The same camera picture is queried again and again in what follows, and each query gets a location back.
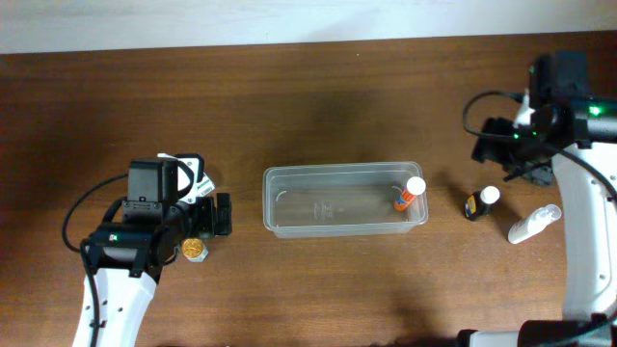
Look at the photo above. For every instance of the gold lid balm jar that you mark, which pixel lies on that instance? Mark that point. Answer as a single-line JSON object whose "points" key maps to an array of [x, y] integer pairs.
{"points": [[194, 249]]}

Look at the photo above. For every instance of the orange tube white cap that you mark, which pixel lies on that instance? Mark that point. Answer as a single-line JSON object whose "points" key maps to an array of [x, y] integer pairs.
{"points": [[414, 187]]}

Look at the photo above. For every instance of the clear plastic container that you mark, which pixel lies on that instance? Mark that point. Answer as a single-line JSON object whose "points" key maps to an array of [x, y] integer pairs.
{"points": [[340, 200]]}

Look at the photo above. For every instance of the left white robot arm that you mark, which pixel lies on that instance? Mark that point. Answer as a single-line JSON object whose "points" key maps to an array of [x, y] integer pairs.
{"points": [[123, 265]]}

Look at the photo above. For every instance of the white spray bottle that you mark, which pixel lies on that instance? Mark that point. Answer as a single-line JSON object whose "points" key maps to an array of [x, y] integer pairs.
{"points": [[536, 222]]}

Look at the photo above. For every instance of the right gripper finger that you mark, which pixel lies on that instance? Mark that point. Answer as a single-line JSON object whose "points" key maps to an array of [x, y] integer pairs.
{"points": [[493, 129], [484, 150]]}

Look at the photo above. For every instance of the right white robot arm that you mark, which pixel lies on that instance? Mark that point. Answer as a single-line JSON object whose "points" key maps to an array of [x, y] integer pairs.
{"points": [[586, 179]]}

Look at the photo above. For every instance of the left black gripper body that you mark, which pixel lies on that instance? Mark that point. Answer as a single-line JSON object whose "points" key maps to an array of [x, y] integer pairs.
{"points": [[223, 214]]}

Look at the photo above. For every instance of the white Panadol box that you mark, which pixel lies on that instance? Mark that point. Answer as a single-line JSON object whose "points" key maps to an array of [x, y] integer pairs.
{"points": [[204, 186]]}

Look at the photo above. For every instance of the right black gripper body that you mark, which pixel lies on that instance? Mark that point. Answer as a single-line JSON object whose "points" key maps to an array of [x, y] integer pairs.
{"points": [[485, 142]]}

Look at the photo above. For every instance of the dark bottle white cap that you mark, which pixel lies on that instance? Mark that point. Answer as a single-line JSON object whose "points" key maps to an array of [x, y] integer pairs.
{"points": [[480, 203]]}

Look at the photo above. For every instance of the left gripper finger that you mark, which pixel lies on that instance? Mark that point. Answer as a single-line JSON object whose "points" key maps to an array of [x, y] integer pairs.
{"points": [[223, 206], [223, 229]]}

